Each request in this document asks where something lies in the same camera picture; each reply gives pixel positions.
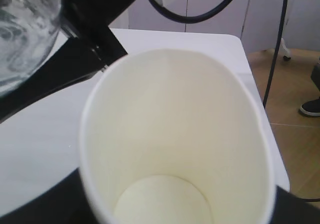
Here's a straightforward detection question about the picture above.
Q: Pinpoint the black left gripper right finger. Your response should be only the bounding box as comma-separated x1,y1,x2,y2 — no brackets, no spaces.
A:
273,186,320,224

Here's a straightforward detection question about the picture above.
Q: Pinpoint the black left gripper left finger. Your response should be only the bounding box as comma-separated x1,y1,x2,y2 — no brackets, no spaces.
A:
0,169,97,224

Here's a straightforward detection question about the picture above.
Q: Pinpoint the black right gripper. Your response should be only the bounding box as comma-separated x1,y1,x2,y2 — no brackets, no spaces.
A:
0,0,135,123

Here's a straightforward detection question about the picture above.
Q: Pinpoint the clear water bottle green label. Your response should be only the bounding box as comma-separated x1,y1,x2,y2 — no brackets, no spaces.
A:
0,0,62,96

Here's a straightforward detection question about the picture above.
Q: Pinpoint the white paper cup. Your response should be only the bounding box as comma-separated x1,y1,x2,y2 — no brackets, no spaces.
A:
78,49,276,224

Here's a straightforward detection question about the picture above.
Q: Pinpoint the black shoe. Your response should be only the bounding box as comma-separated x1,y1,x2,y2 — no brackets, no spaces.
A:
299,98,320,117

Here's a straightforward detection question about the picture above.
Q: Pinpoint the white caster leg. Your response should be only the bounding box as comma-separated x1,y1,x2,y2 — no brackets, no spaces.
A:
280,38,292,62

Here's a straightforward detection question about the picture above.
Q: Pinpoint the black right camera cable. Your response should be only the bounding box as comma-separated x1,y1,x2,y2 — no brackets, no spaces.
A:
144,0,254,24

